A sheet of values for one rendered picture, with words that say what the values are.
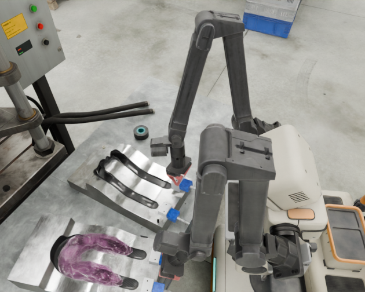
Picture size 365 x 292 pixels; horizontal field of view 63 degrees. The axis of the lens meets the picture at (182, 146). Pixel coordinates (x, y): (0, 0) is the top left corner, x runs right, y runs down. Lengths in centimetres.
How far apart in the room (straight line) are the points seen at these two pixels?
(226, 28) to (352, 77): 305
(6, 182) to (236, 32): 125
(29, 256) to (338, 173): 229
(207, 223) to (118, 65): 296
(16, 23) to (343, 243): 157
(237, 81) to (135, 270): 76
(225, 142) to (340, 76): 332
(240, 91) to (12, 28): 99
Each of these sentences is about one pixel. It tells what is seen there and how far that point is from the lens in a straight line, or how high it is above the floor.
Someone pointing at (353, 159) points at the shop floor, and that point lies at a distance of 293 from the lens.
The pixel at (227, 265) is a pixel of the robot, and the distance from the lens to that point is 184.
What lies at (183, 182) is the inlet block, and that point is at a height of 97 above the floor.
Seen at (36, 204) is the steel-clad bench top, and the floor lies 80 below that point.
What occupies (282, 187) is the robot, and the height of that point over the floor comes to 135.
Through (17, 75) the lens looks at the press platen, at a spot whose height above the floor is 126.
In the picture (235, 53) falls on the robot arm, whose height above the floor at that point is 152.
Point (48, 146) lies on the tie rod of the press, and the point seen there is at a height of 83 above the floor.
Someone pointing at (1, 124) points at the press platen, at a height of 104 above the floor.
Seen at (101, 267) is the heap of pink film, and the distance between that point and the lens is 118.
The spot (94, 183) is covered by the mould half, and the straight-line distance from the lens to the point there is 131.
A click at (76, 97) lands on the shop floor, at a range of 320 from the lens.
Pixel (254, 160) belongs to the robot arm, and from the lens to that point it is 50.
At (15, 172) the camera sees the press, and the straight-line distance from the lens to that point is 167.
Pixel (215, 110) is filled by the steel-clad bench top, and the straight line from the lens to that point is 176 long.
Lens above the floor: 201
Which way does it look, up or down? 50 degrees down
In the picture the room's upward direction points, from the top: 2 degrees clockwise
